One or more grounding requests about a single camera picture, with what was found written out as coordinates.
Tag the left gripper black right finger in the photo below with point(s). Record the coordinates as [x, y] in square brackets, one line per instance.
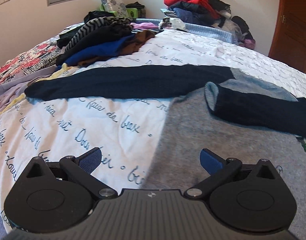
[251, 198]

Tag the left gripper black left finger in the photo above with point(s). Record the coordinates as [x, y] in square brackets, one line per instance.
[54, 196]

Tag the grey and navy knit sweater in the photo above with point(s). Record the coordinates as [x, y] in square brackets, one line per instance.
[230, 95]

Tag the striped black blue clothes pile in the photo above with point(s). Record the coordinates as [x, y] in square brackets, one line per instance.
[102, 38]

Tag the white quilt with script print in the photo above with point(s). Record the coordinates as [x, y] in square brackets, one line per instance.
[148, 143]

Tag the floral red bedsheet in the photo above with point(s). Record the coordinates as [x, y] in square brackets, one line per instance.
[39, 57]

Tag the brown wooden door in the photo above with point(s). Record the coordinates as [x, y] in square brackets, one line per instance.
[289, 41]

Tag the light blue quilted blanket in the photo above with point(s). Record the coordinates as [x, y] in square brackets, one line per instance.
[211, 32]

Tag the white plastic bag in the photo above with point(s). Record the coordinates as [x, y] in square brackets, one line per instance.
[172, 23]

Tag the pink purple garment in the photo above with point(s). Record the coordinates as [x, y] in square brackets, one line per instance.
[144, 26]

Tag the green plastic stool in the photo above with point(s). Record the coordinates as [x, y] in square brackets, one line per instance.
[132, 12]

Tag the floral white pillow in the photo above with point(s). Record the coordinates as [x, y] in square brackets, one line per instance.
[117, 6]

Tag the dark clothes heap by wall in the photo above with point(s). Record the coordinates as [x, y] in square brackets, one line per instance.
[227, 22]

